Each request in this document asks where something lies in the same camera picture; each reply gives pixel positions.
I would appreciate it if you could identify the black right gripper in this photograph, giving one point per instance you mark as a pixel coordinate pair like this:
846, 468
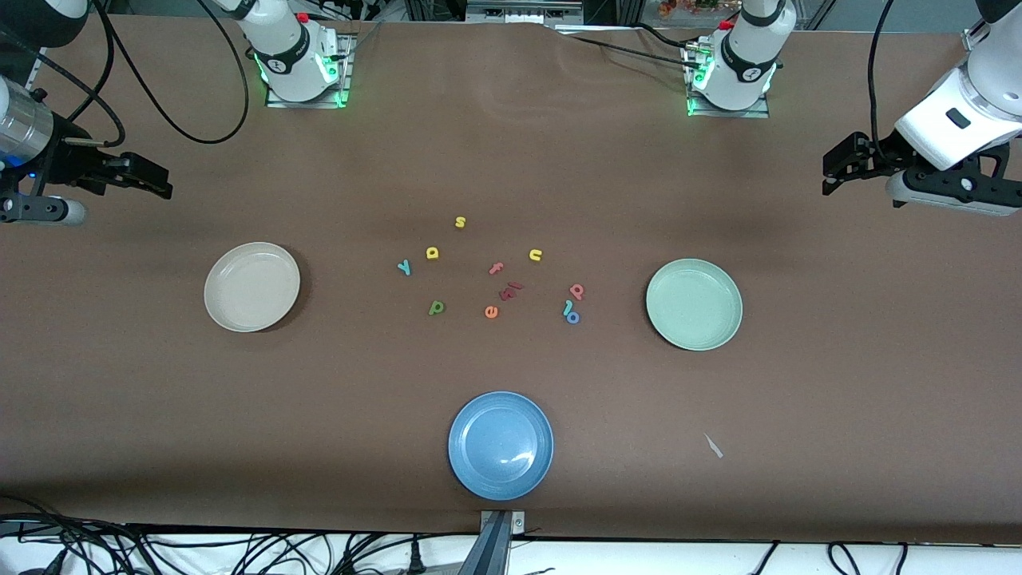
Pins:
73, 164

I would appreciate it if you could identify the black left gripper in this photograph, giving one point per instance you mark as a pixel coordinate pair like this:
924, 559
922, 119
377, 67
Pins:
885, 152

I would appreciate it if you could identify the green letter p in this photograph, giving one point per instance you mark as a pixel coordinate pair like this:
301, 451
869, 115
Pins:
436, 307

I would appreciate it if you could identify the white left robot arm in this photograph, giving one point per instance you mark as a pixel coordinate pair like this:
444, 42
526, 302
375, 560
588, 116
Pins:
746, 56

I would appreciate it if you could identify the beige brown plate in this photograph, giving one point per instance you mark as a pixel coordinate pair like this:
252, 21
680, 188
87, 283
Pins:
251, 287

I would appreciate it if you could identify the light green plate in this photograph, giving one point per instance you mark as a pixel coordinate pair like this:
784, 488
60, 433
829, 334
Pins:
694, 304

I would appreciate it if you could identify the orange decoration object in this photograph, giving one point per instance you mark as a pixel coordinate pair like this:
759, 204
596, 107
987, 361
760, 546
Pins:
691, 6

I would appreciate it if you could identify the white paper scrap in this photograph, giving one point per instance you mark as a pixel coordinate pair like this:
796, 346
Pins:
713, 446

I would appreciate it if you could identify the brown table cover sheet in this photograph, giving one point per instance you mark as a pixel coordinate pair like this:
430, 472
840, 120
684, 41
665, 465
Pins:
511, 160

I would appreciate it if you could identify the grey power strip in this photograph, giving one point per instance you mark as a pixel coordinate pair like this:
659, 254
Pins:
523, 9

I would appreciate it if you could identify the blue plate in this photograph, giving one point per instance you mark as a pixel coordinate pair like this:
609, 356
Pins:
501, 446

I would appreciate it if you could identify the black power plug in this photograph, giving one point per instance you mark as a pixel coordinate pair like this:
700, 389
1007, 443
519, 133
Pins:
416, 559

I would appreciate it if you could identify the aluminium frame rail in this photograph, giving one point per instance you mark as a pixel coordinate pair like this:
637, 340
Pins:
36, 70
976, 40

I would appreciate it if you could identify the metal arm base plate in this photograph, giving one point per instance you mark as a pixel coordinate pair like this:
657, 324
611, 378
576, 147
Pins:
695, 108
345, 80

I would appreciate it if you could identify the metal table edge bracket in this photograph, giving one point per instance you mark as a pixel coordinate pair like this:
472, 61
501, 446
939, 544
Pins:
499, 543

